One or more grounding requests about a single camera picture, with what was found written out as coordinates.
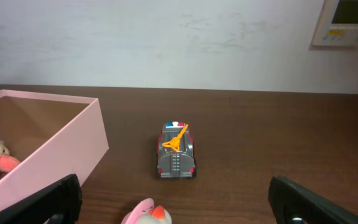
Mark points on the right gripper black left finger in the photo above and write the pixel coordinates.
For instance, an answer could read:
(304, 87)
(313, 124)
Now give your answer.
(58, 203)

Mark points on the pink cardboard box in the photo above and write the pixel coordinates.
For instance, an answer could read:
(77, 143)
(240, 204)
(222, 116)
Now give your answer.
(52, 136)

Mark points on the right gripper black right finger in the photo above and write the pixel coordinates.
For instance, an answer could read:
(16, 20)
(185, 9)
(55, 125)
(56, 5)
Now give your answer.
(293, 203)

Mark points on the beige wall control panel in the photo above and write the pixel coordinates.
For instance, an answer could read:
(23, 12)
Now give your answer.
(337, 25)

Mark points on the red grey toy truck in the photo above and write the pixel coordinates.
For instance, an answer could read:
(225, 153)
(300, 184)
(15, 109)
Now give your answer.
(176, 152)

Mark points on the white duck toy pink hat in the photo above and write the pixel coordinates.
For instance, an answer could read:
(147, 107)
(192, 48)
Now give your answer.
(145, 212)

